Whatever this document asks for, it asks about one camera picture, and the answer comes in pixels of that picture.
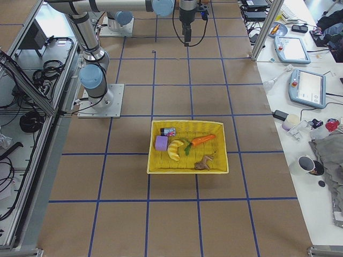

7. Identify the teach pendant near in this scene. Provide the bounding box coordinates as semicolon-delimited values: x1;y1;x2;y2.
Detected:
288;69;326;109

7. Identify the brown toy animal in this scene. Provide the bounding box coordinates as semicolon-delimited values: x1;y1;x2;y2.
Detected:
194;155;213;170

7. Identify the small dark jar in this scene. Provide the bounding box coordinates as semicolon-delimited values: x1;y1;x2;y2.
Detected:
160;127;176;137

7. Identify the toy croissant bread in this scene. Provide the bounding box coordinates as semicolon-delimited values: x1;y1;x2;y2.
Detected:
167;140;184;161

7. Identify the teach pendant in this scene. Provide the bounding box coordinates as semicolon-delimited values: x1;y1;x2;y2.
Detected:
274;36;311;64
288;69;326;109

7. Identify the yellow plastic basket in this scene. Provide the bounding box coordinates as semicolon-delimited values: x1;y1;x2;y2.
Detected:
147;120;229;174

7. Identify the purple sponge block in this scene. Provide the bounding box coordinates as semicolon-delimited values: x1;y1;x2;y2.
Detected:
155;135;168;152

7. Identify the toy carrot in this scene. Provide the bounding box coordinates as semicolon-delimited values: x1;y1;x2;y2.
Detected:
183;134;216;156

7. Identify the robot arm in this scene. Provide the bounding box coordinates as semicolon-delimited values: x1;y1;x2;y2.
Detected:
107;11;133;32
46;1;207;65

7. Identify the teach pendant far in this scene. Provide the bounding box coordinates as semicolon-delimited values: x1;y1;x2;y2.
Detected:
274;36;311;64

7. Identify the blue plate with brass part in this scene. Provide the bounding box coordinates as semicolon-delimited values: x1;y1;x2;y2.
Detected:
268;22;288;37

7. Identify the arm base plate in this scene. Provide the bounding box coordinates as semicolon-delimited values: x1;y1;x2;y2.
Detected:
77;84;125;118
98;17;134;37

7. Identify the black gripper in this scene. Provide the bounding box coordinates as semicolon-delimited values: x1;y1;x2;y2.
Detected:
179;8;195;43

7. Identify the aluminium frame post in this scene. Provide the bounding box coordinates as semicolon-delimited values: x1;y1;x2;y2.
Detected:
251;0;284;61

